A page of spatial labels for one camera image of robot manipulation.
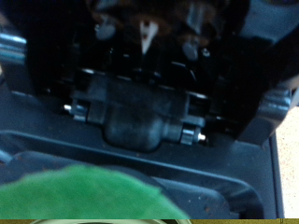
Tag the green lidded coffee pod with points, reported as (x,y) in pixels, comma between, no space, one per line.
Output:
(84,196)

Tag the black Keurig coffee machine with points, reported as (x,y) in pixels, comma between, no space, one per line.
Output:
(140,118)

